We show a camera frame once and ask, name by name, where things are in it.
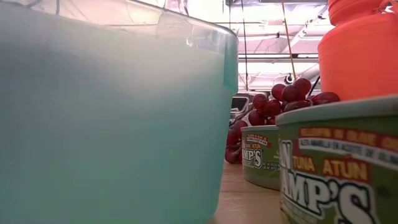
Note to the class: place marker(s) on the green tuna can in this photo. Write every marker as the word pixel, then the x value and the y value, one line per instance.
pixel 259 155
pixel 342 174

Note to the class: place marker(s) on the red grape bunch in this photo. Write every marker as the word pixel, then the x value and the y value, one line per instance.
pixel 292 93

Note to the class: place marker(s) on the orange plastic bottle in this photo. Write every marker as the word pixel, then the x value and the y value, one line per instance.
pixel 357 56

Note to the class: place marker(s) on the teal translucent plastic bin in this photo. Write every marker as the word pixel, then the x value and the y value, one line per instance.
pixel 109 124

